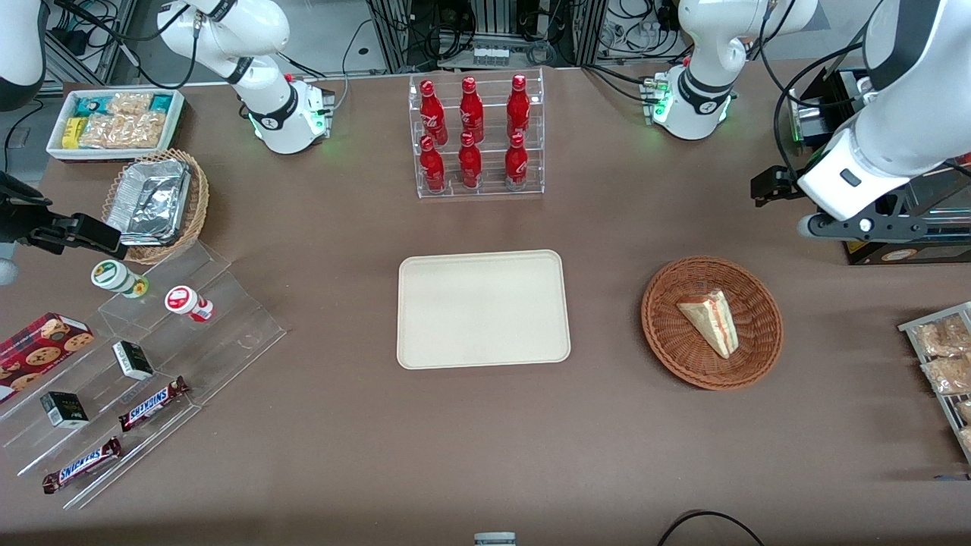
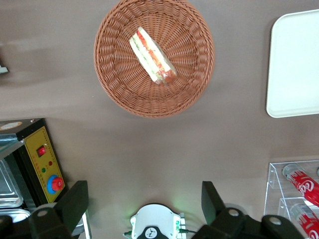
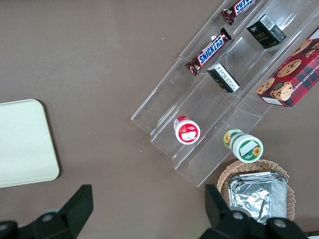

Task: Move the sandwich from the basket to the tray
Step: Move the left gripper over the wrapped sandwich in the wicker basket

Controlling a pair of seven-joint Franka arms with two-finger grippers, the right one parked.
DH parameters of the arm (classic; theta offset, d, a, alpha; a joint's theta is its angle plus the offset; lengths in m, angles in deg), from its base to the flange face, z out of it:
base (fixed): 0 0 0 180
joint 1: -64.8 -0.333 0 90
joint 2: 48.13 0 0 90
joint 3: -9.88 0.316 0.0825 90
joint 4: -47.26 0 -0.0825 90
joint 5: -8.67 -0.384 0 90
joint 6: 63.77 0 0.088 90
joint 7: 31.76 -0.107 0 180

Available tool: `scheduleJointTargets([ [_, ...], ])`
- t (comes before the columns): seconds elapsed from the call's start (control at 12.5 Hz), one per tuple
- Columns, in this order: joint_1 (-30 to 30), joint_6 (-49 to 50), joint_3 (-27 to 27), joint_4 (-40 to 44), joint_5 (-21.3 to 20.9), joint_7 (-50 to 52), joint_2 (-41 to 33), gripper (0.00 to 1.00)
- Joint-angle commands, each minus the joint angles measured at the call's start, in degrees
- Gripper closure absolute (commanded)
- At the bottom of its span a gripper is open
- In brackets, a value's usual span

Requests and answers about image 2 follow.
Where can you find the round brown wicker basket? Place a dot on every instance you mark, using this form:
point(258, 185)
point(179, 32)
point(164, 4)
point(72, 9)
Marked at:
point(184, 74)

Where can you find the red soda can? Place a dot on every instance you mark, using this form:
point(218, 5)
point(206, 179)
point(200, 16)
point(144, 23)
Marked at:
point(307, 221)
point(302, 184)

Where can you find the large steel warmer pan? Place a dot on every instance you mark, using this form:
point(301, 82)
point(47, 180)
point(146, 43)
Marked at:
point(6, 184)

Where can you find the small steel warmer pan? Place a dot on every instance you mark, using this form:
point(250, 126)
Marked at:
point(15, 214)

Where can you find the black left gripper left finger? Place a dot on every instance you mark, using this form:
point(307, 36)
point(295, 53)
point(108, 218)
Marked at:
point(72, 204)

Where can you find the clear acrylic bottle rack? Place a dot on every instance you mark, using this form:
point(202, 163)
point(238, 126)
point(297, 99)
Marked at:
point(275, 189)

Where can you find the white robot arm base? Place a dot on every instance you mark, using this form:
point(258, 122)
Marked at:
point(157, 219)

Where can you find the grey metal bracket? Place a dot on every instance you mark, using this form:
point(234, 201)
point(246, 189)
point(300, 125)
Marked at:
point(3, 67)

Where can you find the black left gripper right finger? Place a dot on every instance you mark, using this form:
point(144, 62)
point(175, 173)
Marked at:
point(211, 201)

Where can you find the plastic-wrapped triangle sandwich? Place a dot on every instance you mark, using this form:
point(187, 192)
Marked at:
point(152, 56)

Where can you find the black food warmer yellow panel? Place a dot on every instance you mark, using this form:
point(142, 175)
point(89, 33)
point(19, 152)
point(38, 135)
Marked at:
point(41, 159)

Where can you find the white plastic tray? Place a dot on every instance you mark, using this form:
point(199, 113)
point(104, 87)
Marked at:
point(294, 64)

